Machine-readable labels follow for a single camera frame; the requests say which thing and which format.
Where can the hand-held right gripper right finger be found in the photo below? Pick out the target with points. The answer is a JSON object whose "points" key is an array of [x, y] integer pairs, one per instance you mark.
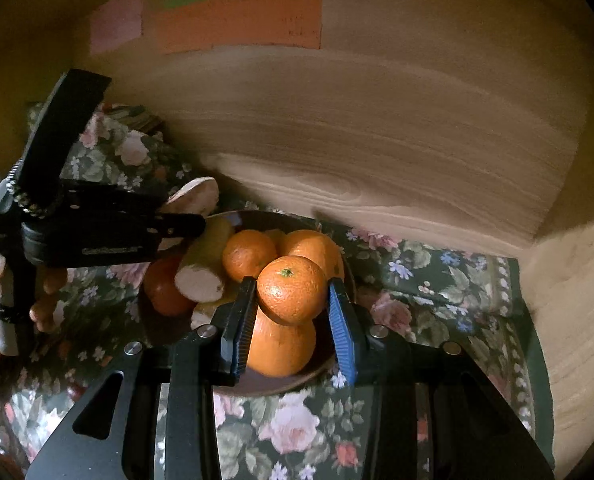
{"points": [[344, 332]]}

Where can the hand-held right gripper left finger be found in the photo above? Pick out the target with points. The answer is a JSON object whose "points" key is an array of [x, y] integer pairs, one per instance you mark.
{"points": [[242, 332]]}

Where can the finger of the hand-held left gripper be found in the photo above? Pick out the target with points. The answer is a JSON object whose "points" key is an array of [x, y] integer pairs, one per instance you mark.
{"points": [[177, 226], [62, 125]]}

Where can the pinkish sweet potato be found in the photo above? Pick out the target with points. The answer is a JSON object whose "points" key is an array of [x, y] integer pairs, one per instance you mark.
{"points": [[192, 197]]}

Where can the yellow sugarcane piece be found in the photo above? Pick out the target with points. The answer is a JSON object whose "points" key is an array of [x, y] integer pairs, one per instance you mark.
{"points": [[202, 272], [206, 316]]}

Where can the large orange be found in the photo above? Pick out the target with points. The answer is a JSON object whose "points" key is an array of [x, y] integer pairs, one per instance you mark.
{"points": [[282, 347], [312, 249]]}

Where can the brown round plate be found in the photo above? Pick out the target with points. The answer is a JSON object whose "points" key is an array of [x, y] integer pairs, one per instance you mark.
{"points": [[277, 386]]}

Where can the red tomato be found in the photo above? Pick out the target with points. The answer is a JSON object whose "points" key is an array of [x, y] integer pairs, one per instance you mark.
{"points": [[164, 290]]}

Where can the small tangerine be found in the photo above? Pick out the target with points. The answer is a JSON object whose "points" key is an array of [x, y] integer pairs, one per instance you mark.
{"points": [[292, 290], [248, 255]]}

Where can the floral cloth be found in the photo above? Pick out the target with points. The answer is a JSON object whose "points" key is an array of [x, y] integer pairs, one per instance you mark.
{"points": [[287, 427]]}

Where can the pink sticky note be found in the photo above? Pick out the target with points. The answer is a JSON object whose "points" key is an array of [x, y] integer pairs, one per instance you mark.
{"points": [[117, 22]]}

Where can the orange sticky note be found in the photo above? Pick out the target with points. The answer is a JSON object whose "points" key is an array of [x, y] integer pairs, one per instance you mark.
{"points": [[237, 22]]}

